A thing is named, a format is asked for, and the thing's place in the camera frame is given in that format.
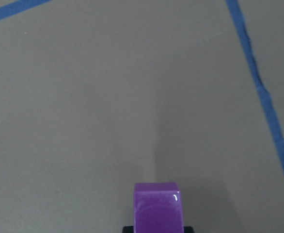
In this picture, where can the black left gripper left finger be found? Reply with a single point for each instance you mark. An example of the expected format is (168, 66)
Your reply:
(128, 229)

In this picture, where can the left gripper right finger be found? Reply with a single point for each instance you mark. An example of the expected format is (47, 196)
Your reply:
(188, 229)

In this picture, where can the purple block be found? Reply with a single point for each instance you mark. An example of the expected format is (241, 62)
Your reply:
(157, 208)

